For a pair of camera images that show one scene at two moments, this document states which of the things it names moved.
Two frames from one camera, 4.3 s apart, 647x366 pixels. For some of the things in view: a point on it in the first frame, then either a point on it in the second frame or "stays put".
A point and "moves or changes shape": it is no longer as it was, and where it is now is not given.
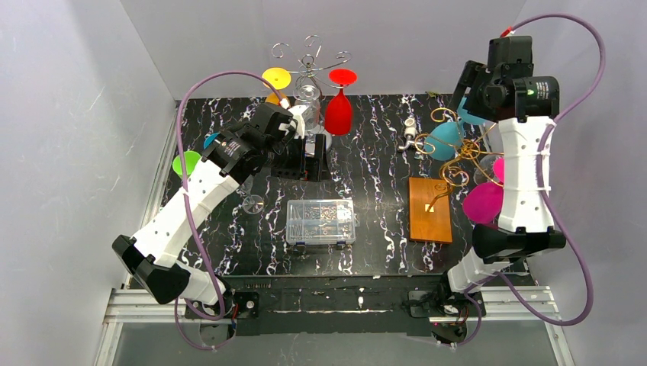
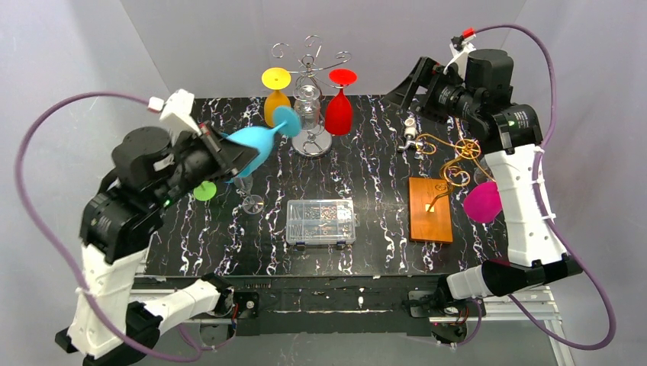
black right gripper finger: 471,71 to 414,91
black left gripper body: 301,165 to 217,151
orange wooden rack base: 429,210 stays put
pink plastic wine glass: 482,203 stays put
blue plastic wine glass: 444,140 moves or changes shape
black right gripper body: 463,81 to 429,86
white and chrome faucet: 410,133 stays put
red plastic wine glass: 338,116 stays put
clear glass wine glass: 252,204 stays put
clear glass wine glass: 484,171 stays put
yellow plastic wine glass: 281,79 stays put
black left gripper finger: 317,168 to 231,156
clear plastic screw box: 321,221 stays put
